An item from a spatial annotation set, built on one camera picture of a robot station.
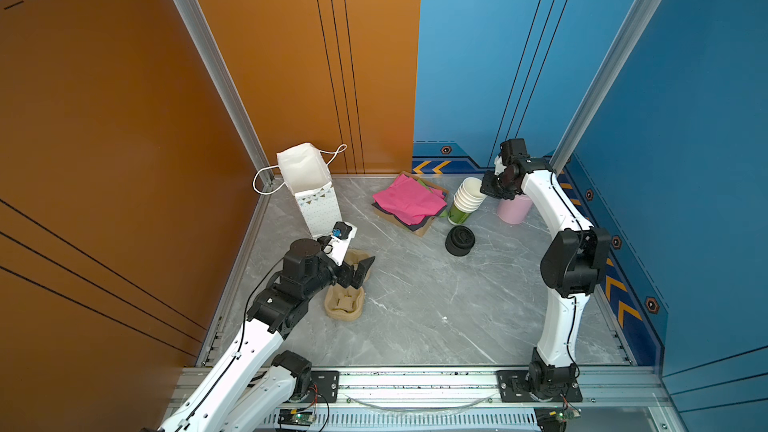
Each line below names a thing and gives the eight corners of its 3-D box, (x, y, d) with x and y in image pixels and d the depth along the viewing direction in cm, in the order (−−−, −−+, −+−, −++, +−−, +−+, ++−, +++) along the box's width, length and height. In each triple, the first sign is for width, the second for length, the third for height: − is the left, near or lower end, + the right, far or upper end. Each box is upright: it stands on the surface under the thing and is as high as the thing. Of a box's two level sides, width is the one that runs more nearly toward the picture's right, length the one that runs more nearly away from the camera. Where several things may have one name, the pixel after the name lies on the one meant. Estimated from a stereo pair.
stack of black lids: (455, 260, 98) (458, 248, 93) (442, 243, 103) (445, 231, 97) (473, 250, 101) (478, 238, 95) (460, 234, 105) (464, 222, 99)
